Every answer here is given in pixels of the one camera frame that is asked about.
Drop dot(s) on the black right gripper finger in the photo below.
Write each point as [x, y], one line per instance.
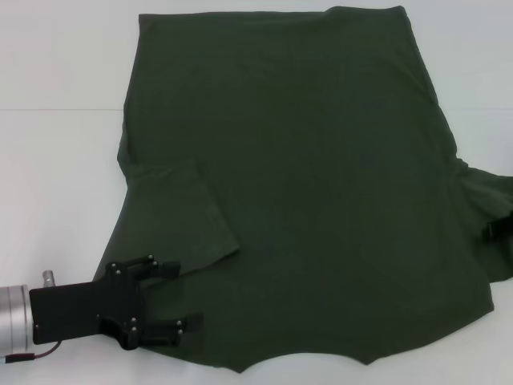
[501, 229]

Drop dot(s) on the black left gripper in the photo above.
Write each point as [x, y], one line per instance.
[80, 309]

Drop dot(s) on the dark green t-shirt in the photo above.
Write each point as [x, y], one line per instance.
[300, 160]

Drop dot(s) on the silver wrist connector stub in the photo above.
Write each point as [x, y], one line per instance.
[48, 278]

